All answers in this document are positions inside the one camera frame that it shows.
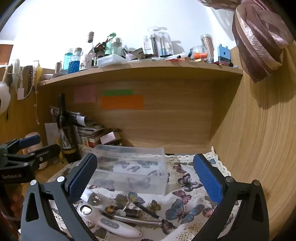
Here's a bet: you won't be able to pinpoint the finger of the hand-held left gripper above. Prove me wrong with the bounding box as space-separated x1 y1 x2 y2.
0 135 41 160
5 144 61 168

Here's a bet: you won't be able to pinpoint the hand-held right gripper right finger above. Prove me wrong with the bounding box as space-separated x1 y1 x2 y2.
192 153 270 241

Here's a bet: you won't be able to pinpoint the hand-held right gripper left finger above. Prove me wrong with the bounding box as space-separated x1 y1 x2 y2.
20 153 99 241

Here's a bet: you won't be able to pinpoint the white charger plug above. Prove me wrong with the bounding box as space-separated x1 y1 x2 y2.
80 187 107 207

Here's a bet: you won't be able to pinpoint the white handheld magnifier device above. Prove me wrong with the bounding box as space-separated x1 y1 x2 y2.
77 202 142 238

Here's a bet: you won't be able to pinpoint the clear plastic storage box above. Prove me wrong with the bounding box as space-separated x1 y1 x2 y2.
89 145 169 196

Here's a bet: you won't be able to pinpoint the brown nail polish bottle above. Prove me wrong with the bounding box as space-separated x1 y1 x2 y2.
105 205 142 218

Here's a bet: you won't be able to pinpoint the thin black tweezers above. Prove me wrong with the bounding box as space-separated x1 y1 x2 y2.
128 200 163 220

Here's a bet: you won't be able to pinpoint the beige ceramic mug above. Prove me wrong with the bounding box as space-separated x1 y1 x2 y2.
23 132 48 169

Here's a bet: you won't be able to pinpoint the white paper note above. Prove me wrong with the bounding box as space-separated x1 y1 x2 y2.
45 123 61 147

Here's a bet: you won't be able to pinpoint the dark wine bottle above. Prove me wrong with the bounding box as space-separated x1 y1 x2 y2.
56 93 81 164

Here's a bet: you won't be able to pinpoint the butterfly print tablecloth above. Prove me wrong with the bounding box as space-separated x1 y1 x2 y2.
46 146 240 241

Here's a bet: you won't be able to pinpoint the stack of books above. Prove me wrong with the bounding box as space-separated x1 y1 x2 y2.
66 111 122 149

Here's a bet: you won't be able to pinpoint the small cardboard box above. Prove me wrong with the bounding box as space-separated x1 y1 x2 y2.
99 131 122 146

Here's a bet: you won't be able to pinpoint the white fluffy earmuffs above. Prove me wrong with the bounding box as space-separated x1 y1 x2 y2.
0 59 22 114

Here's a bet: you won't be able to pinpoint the patterned headband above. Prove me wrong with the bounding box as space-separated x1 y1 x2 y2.
26 65 35 93

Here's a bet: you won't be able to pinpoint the pink sticky note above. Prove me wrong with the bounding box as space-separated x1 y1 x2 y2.
74 85 97 103

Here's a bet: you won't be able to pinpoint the yellow hanging item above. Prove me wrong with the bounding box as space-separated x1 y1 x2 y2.
35 61 44 80

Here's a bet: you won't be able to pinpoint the orange sticky note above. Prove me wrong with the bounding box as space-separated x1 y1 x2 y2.
101 95 144 110

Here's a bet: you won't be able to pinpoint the teal liquid bottle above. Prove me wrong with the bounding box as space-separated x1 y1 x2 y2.
63 48 74 73

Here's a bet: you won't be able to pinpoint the glass jar with blue beads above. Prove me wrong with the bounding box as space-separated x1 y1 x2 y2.
69 47 83 74

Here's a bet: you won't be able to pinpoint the green sticky note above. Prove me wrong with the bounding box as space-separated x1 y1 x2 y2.
103 89 134 96

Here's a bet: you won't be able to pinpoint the white printed mug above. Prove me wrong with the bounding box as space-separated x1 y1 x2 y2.
80 54 93 71

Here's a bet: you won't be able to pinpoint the clear glass bottle with cork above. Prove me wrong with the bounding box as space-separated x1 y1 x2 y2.
86 32 96 67

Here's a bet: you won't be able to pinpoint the clear lidded plastic case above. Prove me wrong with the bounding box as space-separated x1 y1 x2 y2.
97 54 127 68

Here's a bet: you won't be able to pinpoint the mint green pump bottle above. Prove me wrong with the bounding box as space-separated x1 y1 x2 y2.
105 33 116 57

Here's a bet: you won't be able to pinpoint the wooden desk shelf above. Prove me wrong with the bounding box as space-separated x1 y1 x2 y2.
37 61 244 87

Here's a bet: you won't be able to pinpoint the clear bottle with silver cap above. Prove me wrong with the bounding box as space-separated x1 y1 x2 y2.
111 37 122 56

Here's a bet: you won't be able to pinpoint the pink nail polish bottle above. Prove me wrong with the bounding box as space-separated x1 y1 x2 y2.
122 48 134 61

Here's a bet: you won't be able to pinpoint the blue block box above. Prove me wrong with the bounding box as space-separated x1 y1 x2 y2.
217 44 231 63

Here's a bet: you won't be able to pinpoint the empty glass jar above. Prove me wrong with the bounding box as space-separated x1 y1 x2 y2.
190 46 207 57

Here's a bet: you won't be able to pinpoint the clear tube of pencils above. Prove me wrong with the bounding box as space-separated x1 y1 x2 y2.
200 34 214 63

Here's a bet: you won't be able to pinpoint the clear blister pack of brushes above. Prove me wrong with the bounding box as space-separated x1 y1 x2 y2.
148 26 174 57

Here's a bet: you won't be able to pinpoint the white charger with cable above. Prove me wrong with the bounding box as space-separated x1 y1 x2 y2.
5 62 37 100

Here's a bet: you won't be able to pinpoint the wooden wall cabinet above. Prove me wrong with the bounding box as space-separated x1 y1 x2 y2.
0 44 13 66

